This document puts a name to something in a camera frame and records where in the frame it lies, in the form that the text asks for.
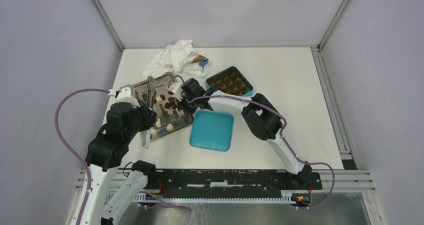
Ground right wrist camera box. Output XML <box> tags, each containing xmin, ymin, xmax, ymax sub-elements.
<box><xmin>167</xmin><ymin>82</ymin><xmax>182</xmax><ymax>96</ymax></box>

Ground teal chocolate box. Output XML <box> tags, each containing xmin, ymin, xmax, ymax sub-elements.
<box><xmin>205</xmin><ymin>66</ymin><xmax>254</xmax><ymax>97</ymax></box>

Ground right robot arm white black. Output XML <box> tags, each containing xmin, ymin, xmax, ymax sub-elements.
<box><xmin>167</xmin><ymin>78</ymin><xmax>312</xmax><ymax>189</ymax></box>

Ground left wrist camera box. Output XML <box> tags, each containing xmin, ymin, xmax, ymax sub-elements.
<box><xmin>115</xmin><ymin>85</ymin><xmax>137</xmax><ymax>103</ymax></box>

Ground metal serving tongs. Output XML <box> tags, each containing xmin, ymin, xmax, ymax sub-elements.
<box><xmin>142</xmin><ymin>76</ymin><xmax>157</xmax><ymax>149</ymax></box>

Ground brown blue wrapper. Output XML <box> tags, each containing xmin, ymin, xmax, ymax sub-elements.
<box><xmin>188</xmin><ymin>51</ymin><xmax>209</xmax><ymax>69</ymax></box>

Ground white chocolate square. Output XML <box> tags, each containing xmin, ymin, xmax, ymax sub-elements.
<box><xmin>155</xmin><ymin>96</ymin><xmax>164</xmax><ymax>103</ymax></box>

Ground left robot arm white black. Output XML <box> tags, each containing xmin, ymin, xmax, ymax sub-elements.
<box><xmin>71</xmin><ymin>102</ymin><xmax>157</xmax><ymax>225</ymax></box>

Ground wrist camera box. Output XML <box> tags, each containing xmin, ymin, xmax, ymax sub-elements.
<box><xmin>115</xmin><ymin>85</ymin><xmax>137</xmax><ymax>103</ymax></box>
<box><xmin>167</xmin><ymin>82</ymin><xmax>182</xmax><ymax>96</ymax></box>

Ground white crumpled cloth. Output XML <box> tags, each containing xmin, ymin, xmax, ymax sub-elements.
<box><xmin>141</xmin><ymin>39</ymin><xmax>209</xmax><ymax>78</ymax></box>

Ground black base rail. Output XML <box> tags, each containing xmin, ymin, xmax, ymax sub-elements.
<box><xmin>149</xmin><ymin>169</ymin><xmax>323</xmax><ymax>199</ymax></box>

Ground teal box lid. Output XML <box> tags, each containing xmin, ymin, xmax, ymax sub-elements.
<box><xmin>189</xmin><ymin>110</ymin><xmax>234</xmax><ymax>152</ymax></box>

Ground stainless steel tray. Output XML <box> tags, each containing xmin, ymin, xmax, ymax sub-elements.
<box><xmin>150</xmin><ymin>72</ymin><xmax>193</xmax><ymax>142</ymax></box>

